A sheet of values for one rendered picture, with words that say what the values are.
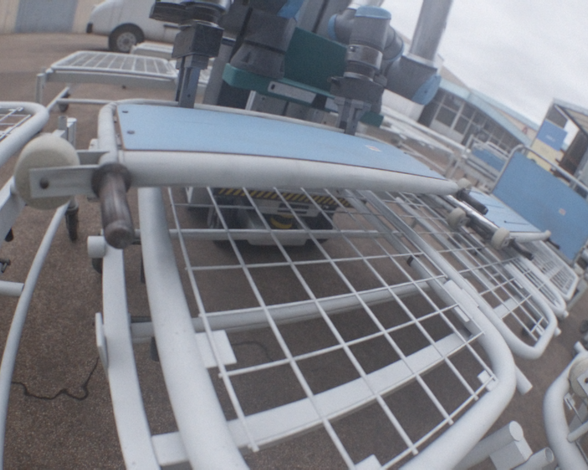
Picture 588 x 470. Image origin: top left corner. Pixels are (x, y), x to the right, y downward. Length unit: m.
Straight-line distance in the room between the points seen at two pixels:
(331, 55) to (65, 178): 1.15
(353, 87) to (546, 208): 1.53
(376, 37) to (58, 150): 0.69
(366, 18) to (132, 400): 0.83
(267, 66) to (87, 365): 1.01
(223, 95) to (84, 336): 1.07
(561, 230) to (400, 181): 1.58
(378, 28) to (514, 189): 1.52
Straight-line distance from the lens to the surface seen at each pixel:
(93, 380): 0.84
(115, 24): 7.34
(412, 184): 0.56
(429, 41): 1.18
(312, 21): 1.34
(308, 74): 1.26
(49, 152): 0.27
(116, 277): 0.42
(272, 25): 1.02
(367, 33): 0.78
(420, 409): 1.10
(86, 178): 0.27
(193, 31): 0.51
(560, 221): 2.00
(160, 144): 0.33
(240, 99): 1.39
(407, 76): 1.18
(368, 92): 0.73
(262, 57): 1.01
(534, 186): 2.05
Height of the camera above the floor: 0.75
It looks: 31 degrees down
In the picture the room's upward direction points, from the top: 23 degrees clockwise
